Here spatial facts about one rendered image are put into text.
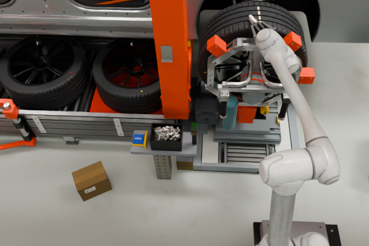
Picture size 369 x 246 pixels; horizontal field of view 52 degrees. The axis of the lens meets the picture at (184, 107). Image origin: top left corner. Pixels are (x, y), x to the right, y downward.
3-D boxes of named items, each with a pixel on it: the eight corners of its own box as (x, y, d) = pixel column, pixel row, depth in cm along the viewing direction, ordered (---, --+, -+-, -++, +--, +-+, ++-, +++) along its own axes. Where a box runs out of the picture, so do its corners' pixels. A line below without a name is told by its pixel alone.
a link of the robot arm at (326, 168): (335, 134, 155) (303, 139, 154) (352, 174, 146) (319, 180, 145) (324, 147, 166) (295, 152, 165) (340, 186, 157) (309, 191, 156)
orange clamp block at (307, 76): (295, 74, 230) (310, 74, 230) (297, 84, 226) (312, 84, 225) (298, 66, 225) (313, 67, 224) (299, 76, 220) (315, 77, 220)
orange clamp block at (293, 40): (288, 46, 212) (300, 36, 206) (290, 56, 207) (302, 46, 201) (279, 40, 209) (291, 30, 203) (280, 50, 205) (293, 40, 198)
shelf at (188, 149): (197, 134, 253) (197, 132, 251) (196, 156, 243) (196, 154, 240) (134, 132, 256) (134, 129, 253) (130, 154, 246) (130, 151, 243)
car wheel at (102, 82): (171, 48, 326) (169, 26, 307) (189, 106, 287) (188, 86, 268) (94, 62, 318) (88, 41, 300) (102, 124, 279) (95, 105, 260)
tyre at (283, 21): (206, 79, 276) (300, 72, 263) (206, 105, 262) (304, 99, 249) (191, 6, 224) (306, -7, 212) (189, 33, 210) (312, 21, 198)
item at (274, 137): (275, 107, 307) (278, 100, 299) (279, 145, 285) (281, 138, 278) (214, 105, 310) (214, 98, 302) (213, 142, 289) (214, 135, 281)
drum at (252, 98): (262, 78, 234) (265, 62, 223) (264, 106, 221) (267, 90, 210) (239, 78, 235) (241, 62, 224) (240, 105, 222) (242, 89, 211)
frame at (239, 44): (289, 100, 249) (307, 38, 205) (290, 108, 245) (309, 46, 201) (206, 97, 252) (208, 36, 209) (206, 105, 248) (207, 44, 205)
